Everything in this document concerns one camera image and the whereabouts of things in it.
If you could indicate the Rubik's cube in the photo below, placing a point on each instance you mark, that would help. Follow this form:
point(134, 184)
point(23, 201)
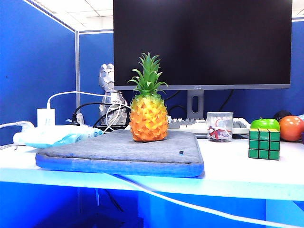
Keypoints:
point(264, 145)

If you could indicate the plastic pineapple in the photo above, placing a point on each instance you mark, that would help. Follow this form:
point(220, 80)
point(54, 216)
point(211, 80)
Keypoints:
point(148, 118)

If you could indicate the white grey keyboard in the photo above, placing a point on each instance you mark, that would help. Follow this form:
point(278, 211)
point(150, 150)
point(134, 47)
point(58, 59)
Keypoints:
point(187, 124)

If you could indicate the grey monitor stand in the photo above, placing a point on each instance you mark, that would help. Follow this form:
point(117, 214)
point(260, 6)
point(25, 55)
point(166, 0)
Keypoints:
point(189, 104)

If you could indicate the grey felt laptop sleeve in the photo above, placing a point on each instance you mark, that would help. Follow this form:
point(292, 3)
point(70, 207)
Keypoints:
point(107, 147)

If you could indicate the silver fist figurine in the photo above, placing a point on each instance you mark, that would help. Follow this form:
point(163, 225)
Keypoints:
point(107, 76)

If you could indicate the clear plastic cup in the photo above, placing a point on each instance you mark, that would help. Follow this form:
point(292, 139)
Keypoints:
point(219, 128)

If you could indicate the light blue tissue pack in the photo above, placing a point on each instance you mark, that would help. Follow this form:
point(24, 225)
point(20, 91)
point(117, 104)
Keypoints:
point(71, 137)

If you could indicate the black computer monitor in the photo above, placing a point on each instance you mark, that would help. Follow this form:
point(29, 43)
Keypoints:
point(202, 42)

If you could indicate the white charger adapter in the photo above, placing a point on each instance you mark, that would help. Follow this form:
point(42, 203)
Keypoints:
point(45, 117)

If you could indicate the green apple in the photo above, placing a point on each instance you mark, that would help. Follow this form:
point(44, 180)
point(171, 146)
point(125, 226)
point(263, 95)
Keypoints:
point(264, 124)

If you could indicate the dark round object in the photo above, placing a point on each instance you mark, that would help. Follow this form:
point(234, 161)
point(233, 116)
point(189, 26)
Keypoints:
point(281, 114)

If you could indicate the white power strip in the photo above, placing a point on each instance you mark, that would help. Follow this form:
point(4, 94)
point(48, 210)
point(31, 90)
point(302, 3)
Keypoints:
point(20, 137)

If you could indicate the orange red round fruit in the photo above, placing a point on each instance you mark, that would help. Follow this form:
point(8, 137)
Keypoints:
point(291, 128)

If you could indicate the light blue plastic object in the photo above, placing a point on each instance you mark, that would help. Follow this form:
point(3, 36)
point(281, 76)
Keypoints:
point(301, 116)

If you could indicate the aluminium partition post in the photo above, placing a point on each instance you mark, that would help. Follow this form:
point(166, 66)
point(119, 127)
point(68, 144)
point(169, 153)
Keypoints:
point(77, 59)

